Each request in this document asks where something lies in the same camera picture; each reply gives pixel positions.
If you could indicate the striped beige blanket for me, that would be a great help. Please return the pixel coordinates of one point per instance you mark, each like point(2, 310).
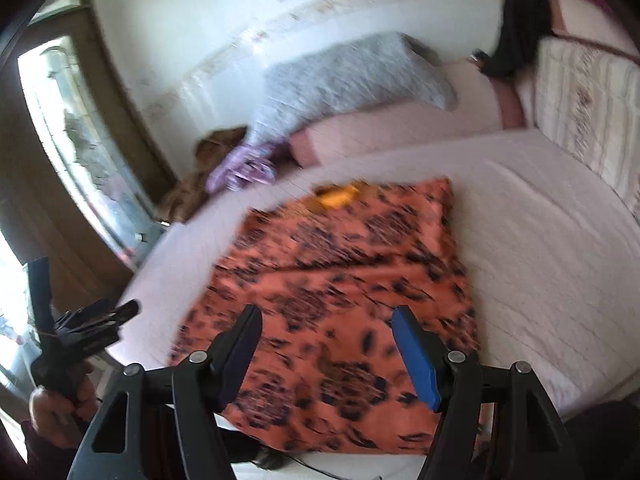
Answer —
point(585, 105)

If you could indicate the orange black floral garment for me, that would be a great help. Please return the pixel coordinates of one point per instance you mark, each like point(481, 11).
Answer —
point(340, 305)

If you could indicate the grey quilted pillow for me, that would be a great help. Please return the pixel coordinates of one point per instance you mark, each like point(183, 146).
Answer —
point(345, 80)

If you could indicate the pink quilted bed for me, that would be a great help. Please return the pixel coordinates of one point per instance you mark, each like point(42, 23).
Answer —
point(540, 260)

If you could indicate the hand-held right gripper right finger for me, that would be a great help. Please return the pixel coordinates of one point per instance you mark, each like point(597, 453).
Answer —
point(417, 355)

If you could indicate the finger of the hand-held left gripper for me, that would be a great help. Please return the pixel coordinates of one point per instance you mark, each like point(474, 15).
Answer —
point(82, 315)
point(122, 311)

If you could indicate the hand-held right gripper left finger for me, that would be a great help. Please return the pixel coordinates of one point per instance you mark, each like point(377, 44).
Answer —
point(241, 352)

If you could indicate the purple shiny cloth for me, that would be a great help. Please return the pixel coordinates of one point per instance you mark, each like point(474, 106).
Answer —
point(242, 167)

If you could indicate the pink bolster cushion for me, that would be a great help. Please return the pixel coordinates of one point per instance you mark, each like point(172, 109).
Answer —
point(400, 120)

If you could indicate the brown fuzzy cloth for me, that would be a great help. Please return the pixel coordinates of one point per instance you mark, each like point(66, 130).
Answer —
point(200, 180)

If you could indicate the wooden framed window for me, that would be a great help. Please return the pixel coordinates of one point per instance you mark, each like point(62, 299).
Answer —
point(75, 150)

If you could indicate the person's left hand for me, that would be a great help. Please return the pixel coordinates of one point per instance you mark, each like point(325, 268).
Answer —
point(55, 407)

